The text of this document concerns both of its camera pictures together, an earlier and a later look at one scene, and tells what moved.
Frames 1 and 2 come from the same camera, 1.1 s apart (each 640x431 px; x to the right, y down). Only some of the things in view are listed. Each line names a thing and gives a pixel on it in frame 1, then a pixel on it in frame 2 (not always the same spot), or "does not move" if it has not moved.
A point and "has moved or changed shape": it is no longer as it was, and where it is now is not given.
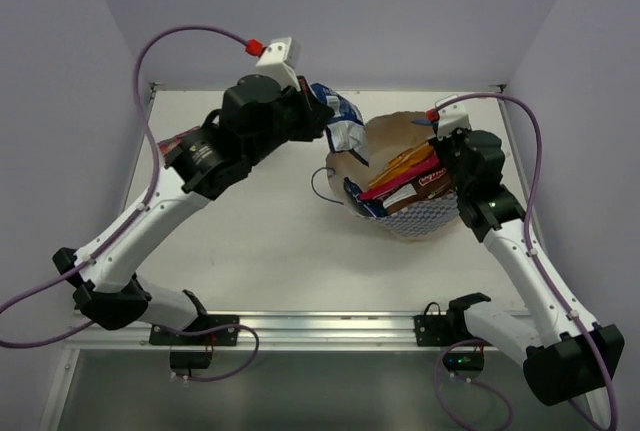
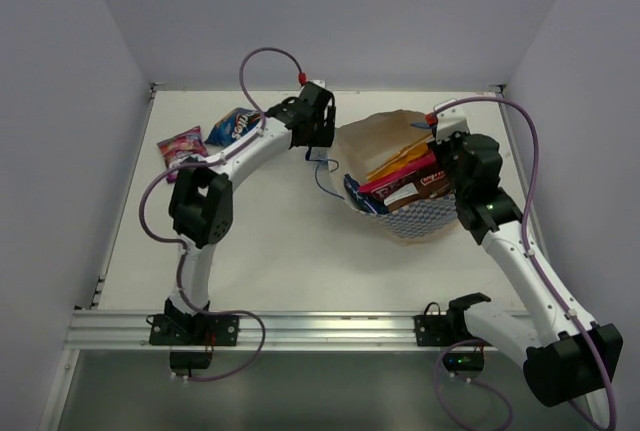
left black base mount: x=197 y=360 does not move
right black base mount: x=444 y=329 does not move
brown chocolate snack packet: x=426 y=187 does not move
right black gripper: x=440 y=144 does not move
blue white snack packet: x=346 y=127 → x=319 y=153
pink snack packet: x=424 y=167 has moved or changed shape
